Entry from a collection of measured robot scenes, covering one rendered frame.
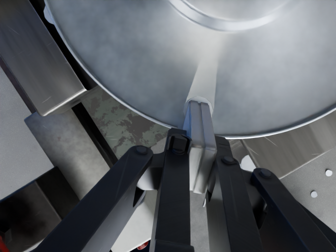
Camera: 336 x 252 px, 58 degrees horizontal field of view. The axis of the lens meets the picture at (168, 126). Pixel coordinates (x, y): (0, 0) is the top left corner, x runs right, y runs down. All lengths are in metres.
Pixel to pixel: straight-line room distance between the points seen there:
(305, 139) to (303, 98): 0.03
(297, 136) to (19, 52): 0.27
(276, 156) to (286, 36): 0.09
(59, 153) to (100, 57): 0.19
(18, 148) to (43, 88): 0.82
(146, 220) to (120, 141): 0.11
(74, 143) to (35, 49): 0.12
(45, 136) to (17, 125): 0.73
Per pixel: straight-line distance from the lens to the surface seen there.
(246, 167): 0.39
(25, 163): 1.15
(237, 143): 0.89
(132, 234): 0.43
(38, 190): 0.35
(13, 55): 0.35
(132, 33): 0.24
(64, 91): 0.33
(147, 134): 0.37
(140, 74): 0.23
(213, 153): 0.16
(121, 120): 0.37
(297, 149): 0.26
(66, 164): 0.40
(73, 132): 0.39
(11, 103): 1.14
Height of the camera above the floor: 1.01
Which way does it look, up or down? 84 degrees down
